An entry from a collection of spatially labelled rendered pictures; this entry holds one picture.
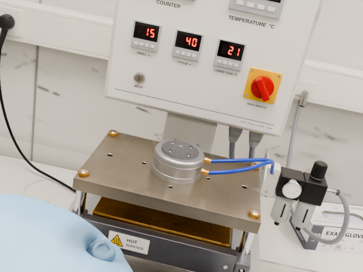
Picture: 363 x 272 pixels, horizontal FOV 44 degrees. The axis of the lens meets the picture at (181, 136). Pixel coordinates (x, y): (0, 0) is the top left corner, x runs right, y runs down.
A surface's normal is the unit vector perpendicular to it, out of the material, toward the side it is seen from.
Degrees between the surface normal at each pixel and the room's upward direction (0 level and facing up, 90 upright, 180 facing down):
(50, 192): 0
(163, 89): 90
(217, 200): 0
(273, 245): 0
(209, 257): 90
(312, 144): 90
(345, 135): 90
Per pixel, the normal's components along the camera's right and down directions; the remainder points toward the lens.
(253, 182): 0.18, -0.89
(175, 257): -0.14, 0.39
